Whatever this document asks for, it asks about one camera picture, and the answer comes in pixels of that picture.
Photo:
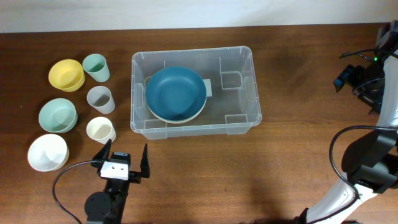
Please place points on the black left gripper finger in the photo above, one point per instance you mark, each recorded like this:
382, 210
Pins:
144, 165
103, 154

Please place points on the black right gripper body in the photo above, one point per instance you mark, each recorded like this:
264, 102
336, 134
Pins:
368, 82

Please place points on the white small bowl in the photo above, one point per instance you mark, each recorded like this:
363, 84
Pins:
48, 152

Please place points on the mint green small bowl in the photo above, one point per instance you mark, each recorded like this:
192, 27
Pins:
58, 116

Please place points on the dark blue bowl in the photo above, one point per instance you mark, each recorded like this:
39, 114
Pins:
176, 93

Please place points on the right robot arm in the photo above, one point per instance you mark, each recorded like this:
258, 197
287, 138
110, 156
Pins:
368, 168

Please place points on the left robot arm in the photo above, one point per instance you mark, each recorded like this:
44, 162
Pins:
108, 205

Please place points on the cream cup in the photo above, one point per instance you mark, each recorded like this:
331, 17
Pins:
101, 130

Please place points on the grey translucent cup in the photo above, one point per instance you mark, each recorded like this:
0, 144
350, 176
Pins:
101, 99

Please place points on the clear plastic storage bin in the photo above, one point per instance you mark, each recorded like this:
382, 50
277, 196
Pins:
232, 106

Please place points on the yellow small bowl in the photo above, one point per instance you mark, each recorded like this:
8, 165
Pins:
67, 75

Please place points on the mint green cup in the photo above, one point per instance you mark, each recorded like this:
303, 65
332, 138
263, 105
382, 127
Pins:
96, 66

